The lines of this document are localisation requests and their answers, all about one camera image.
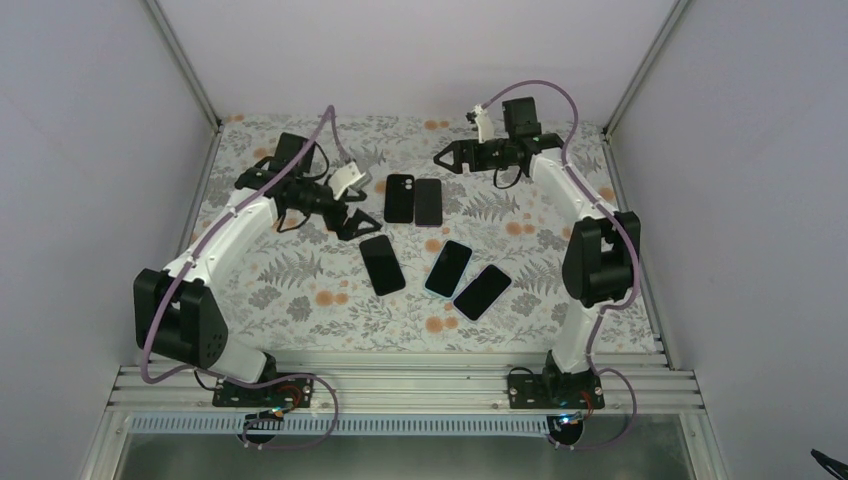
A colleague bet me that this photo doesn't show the slotted grey cable duct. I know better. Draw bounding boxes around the slotted grey cable duct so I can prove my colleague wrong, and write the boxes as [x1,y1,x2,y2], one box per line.
[128,413,549,437]

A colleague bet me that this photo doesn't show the smartphone in clear case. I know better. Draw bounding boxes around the smartphone in clear case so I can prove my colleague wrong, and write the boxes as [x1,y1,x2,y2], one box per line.
[452,265,512,321]

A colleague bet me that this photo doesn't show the right aluminium frame post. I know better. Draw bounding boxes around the right aluminium frame post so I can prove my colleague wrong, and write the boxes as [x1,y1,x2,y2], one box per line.
[603,0,691,136]

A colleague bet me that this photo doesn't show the black phone case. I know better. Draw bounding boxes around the black phone case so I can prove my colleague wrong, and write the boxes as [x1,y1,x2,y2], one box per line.
[384,174,415,224]

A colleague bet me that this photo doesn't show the floral patterned table mat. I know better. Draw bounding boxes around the floral patterned table mat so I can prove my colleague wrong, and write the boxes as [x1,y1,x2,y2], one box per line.
[216,116,571,353]

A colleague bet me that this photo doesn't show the black smartphone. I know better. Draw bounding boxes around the black smartphone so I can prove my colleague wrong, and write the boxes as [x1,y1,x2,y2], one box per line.
[359,235,406,296]

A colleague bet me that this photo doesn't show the aluminium frame post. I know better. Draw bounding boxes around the aluminium frame post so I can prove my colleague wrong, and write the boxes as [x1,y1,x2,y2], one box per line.
[142,0,222,131]
[603,0,691,136]

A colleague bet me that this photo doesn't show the aluminium mounting rail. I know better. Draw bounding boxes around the aluminium mounting rail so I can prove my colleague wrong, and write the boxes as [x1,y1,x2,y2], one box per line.
[107,352,704,414]

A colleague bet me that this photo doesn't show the purple smartphone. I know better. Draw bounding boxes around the purple smartphone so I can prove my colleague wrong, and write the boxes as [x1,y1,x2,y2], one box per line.
[414,178,443,227]

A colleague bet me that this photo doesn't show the purple cable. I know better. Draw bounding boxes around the purple cable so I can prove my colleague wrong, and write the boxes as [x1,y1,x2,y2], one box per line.
[136,104,352,452]
[476,80,643,452]

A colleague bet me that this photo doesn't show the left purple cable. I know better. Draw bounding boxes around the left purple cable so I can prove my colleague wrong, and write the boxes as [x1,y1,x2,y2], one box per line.
[136,104,352,452]

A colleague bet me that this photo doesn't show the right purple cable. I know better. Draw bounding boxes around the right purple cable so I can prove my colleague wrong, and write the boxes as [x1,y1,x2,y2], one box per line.
[476,80,643,452]

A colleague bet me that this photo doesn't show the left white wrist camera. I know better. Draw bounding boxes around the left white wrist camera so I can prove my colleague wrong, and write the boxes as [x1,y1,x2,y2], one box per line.
[326,161,372,200]

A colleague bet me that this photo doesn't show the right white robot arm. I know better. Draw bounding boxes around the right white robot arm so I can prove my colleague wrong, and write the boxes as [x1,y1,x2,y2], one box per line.
[433,97,641,407]

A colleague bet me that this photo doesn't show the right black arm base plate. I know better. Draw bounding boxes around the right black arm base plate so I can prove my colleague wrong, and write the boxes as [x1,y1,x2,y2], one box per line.
[506,367,605,410]

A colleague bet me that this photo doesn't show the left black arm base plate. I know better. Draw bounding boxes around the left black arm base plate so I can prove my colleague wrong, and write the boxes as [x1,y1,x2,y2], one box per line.
[212,378,314,410]

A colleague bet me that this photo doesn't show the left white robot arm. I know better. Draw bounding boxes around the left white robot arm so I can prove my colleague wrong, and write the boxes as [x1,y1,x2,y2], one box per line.
[133,133,381,405]

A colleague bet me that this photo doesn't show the left aluminium frame post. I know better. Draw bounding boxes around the left aluminium frame post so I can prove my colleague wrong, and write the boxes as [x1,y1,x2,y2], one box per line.
[142,0,222,131]

